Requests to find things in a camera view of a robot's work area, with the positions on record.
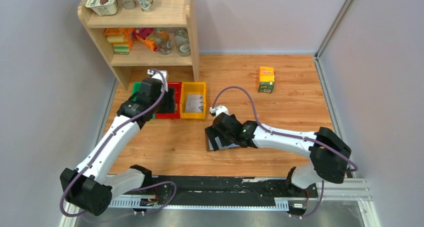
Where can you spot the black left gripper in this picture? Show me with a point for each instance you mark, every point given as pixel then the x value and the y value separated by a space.
pixel 169 105

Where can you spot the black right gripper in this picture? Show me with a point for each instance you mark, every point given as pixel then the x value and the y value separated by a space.
pixel 219 133

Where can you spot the brown leather card holder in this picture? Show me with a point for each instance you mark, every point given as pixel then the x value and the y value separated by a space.
pixel 214 143

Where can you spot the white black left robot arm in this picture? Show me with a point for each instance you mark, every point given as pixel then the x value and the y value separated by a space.
pixel 88 185

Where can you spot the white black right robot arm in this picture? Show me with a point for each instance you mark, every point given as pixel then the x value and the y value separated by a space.
pixel 328 154

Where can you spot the white cards in yellow bin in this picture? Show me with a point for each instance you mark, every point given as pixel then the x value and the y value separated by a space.
pixel 194 103

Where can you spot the red plastic bin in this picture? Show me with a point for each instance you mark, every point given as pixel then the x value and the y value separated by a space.
pixel 160 114

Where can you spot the yellow plastic bin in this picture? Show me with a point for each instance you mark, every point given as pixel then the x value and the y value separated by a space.
pixel 196 88

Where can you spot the green plastic bin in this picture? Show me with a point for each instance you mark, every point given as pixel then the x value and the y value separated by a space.
pixel 136 88

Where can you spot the wooden shelf unit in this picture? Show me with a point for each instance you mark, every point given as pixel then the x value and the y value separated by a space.
pixel 167 14

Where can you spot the right glass jar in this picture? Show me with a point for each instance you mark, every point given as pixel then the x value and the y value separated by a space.
pixel 181 37

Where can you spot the glass jar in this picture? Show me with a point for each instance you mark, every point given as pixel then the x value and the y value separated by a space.
pixel 162 40
pixel 181 37

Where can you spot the left glass jar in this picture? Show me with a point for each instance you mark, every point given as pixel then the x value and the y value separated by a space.
pixel 162 40

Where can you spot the orange green carton box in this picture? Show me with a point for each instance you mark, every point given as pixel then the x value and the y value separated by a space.
pixel 266 81

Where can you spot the orange pink snack bag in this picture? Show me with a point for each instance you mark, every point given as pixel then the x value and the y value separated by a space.
pixel 146 37

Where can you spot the stack of sponges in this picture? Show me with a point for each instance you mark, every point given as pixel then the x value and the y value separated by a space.
pixel 121 39

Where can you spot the yoghurt tub with chocolate label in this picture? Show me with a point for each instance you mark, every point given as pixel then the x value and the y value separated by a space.
pixel 103 7

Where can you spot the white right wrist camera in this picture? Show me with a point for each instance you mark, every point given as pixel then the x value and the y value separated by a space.
pixel 219 109

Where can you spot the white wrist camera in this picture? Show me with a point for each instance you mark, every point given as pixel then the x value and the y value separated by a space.
pixel 161 75
pixel 219 109

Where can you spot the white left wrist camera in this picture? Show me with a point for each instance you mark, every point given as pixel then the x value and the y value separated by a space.
pixel 161 75

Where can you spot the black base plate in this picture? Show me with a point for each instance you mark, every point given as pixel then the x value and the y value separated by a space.
pixel 223 191

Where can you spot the aluminium frame rail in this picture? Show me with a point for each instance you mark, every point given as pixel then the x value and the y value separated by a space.
pixel 348 204

